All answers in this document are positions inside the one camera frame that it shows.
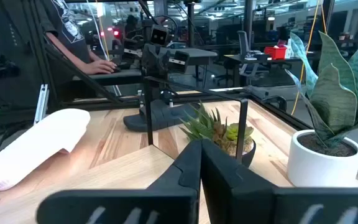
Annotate yellow hanging cable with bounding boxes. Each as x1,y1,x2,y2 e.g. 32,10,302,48
290,0,328,116

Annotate red box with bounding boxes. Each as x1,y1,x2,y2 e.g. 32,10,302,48
264,45,288,60

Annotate black camera box with stripe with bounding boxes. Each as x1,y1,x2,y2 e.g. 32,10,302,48
168,50,190,75

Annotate silver metal bracket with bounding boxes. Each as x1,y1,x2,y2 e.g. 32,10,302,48
34,83,50,126

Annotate person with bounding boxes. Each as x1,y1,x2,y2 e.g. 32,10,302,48
39,0,117,75

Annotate grey office chair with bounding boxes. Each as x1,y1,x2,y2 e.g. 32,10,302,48
236,30,272,86

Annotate pink slide sandal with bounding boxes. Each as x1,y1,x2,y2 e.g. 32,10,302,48
0,108,91,192

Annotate succulents in dark bowl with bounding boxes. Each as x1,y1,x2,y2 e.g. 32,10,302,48
178,101,257,169

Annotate grey background desk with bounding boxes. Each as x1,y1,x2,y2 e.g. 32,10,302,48
166,47,219,90

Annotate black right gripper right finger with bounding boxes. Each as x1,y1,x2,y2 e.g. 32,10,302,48
200,138,358,224

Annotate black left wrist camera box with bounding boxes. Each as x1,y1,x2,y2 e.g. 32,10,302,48
149,24,170,47

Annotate black aluminium table frame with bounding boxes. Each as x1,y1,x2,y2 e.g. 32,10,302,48
0,40,358,183

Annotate dark grey desk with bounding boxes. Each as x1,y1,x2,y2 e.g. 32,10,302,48
87,68,144,86

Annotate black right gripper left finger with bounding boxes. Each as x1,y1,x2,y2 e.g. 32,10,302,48
37,139,203,224

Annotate snake plant in white pot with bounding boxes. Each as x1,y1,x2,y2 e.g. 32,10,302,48
284,30,358,188

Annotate black background desk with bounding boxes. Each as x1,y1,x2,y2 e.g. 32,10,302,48
224,52,321,88

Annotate black slide sandal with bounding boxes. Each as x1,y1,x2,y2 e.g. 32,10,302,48
122,101,200,133

